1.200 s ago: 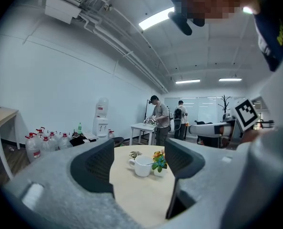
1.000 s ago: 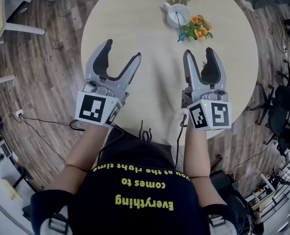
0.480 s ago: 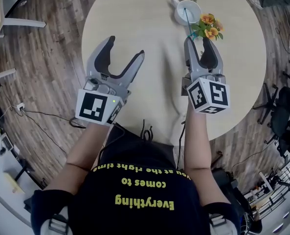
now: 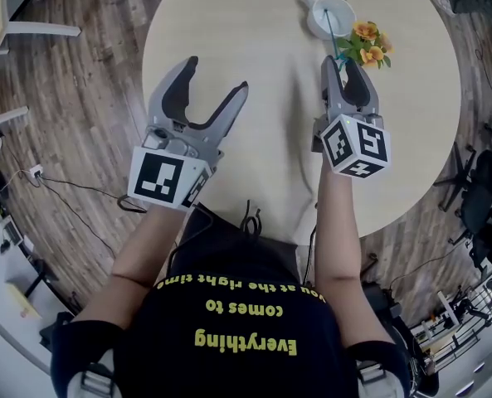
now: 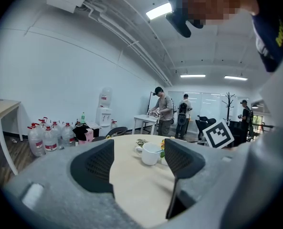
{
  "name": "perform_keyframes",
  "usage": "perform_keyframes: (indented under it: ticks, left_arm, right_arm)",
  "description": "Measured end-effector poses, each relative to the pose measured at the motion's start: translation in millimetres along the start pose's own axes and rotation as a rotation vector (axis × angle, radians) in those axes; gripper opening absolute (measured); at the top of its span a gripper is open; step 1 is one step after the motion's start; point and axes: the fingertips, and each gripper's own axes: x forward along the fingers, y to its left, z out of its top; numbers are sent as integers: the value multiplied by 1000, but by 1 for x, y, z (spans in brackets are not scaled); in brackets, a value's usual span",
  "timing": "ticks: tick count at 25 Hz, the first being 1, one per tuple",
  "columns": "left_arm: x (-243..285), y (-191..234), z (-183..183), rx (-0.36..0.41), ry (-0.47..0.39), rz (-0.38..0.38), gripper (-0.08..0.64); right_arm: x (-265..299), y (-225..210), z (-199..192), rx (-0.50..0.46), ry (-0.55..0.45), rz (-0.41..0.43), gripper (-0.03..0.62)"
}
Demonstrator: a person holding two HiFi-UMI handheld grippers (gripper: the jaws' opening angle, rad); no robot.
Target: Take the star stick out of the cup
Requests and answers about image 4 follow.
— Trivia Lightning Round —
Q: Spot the person's right forearm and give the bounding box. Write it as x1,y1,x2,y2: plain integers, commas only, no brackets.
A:
313,167,370,348

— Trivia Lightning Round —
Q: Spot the black floor cable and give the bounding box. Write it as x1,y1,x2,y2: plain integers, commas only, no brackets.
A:
37,175,124,202

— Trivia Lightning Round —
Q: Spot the person's left forearm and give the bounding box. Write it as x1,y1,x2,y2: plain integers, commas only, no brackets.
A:
110,202,189,332

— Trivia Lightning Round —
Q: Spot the black office chair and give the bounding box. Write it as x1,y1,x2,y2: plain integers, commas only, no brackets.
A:
434,118,492,279

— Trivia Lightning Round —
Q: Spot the black looped cable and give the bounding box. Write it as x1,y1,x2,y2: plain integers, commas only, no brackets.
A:
239,199,264,237

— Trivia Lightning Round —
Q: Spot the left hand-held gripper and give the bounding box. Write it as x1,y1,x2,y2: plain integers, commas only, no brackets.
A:
127,56,249,212

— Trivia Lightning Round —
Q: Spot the white cup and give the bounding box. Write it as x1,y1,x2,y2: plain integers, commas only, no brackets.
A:
298,0,358,41

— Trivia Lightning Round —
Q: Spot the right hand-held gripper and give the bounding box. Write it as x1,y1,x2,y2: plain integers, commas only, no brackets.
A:
310,55,392,180

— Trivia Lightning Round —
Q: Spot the orange flower plant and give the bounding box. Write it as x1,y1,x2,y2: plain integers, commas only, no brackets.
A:
335,20,395,70

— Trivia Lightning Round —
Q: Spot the black printed t-shirt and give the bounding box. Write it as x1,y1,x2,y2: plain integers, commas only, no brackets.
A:
49,203,413,398

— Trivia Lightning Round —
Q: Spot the blue star stick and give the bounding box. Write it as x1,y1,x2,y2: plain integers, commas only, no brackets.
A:
323,8,349,70

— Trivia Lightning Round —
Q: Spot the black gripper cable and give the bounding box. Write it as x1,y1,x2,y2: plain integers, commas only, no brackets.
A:
301,225,318,292

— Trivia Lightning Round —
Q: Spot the grey harness strap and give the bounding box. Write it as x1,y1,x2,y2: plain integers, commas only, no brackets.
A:
354,360,391,398
77,362,116,398

